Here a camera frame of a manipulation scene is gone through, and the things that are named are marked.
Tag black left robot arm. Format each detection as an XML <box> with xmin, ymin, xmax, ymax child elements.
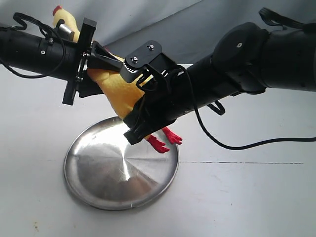
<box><xmin>0</xmin><ymin>12</ymin><xmax>122</xmax><ymax>105</ymax></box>

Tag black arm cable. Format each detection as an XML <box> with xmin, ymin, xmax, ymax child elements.
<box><xmin>138</xmin><ymin>6</ymin><xmax>316</xmax><ymax>151</ymax></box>
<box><xmin>0</xmin><ymin>12</ymin><xmax>66</xmax><ymax>79</ymax></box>

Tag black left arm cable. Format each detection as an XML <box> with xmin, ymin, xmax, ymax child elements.
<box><xmin>0</xmin><ymin>12</ymin><xmax>66</xmax><ymax>79</ymax></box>

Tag yellow rubber chicken toy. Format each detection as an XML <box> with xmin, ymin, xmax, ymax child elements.
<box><xmin>53</xmin><ymin>5</ymin><xmax>182</xmax><ymax>154</ymax></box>

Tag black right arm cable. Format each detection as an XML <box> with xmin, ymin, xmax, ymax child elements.
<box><xmin>138</xmin><ymin>6</ymin><xmax>316</xmax><ymax>151</ymax></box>

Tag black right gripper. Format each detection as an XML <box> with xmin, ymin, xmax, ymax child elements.
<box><xmin>123</xmin><ymin>71</ymin><xmax>198</xmax><ymax>145</ymax></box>

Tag round stainless steel plate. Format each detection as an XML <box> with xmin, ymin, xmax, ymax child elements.
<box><xmin>63</xmin><ymin>116</ymin><xmax>179</xmax><ymax>211</ymax></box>

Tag grey backdrop cloth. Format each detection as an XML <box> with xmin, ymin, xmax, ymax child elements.
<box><xmin>0</xmin><ymin>0</ymin><xmax>316</xmax><ymax>63</ymax></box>

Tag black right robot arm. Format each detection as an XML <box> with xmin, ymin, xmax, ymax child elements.
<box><xmin>120</xmin><ymin>22</ymin><xmax>316</xmax><ymax>144</ymax></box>

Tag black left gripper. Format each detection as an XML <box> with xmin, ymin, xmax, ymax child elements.
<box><xmin>62</xmin><ymin>18</ymin><xmax>123</xmax><ymax>105</ymax></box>

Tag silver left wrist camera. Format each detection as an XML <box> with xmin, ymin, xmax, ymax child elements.
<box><xmin>56</xmin><ymin>19</ymin><xmax>75</xmax><ymax>41</ymax></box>

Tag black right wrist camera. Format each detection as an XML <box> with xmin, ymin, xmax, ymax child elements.
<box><xmin>120</xmin><ymin>40</ymin><xmax>176</xmax><ymax>83</ymax></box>

